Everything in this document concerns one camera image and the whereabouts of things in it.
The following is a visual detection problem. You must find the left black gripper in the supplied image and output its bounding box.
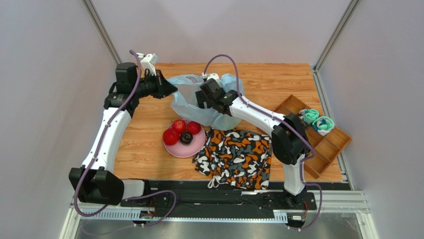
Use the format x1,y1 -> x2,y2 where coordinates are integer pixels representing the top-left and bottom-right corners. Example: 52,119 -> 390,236
132,70 -> 177,100

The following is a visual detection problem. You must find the light blue plastic bag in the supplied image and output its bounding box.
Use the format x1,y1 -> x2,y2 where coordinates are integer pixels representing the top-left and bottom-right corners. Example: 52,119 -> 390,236
168,74 -> 242,130

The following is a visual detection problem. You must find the dark purple plum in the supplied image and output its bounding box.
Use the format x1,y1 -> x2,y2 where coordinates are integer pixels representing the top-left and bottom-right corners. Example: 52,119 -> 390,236
179,131 -> 193,145

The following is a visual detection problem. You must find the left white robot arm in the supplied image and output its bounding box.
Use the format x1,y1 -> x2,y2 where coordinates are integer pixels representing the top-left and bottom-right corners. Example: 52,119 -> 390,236
69,62 -> 177,205

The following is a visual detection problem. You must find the red apple right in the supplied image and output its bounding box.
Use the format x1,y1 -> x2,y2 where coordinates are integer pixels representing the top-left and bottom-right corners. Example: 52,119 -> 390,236
187,121 -> 203,135

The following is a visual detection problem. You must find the red apple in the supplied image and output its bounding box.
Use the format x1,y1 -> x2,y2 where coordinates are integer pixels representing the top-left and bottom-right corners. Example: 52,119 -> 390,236
187,121 -> 203,135
172,119 -> 187,134
162,128 -> 180,145

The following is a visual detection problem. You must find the red apple back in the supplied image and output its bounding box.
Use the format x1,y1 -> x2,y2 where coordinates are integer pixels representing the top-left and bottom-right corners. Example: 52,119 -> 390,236
172,119 -> 187,134

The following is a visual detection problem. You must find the red apple left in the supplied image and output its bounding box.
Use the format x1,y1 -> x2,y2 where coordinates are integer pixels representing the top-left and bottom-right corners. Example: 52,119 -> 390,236
162,128 -> 180,145

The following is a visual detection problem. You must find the camouflage patterned cloth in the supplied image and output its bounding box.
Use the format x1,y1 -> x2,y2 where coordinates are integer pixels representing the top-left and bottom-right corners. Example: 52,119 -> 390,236
192,129 -> 272,190

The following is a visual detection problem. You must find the teal sock roll left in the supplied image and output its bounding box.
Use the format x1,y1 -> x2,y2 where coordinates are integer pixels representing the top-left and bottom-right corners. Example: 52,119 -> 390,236
299,109 -> 319,124

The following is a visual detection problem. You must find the teal white sock roll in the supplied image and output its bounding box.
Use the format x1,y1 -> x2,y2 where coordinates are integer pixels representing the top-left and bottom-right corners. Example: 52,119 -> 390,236
312,116 -> 335,136

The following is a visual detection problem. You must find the wooden compartment tray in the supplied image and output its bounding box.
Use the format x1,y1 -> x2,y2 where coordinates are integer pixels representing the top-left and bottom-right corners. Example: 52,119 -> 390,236
273,94 -> 353,180

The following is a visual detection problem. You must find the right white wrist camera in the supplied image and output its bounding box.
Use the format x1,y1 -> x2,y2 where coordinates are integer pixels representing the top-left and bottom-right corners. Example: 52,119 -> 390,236
202,73 -> 220,84

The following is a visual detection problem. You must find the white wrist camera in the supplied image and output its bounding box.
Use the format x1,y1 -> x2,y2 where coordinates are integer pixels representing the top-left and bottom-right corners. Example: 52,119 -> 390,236
202,73 -> 220,84
137,53 -> 159,76

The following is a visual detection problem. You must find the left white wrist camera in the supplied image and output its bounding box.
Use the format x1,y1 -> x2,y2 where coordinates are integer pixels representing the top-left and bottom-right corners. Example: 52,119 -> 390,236
137,53 -> 159,76

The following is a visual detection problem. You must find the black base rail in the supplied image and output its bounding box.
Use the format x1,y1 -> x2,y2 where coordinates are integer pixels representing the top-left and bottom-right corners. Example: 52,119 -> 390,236
119,179 -> 352,221

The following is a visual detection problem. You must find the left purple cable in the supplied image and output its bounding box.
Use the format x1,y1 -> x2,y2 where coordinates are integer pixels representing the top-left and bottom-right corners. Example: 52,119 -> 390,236
73,49 -> 177,228

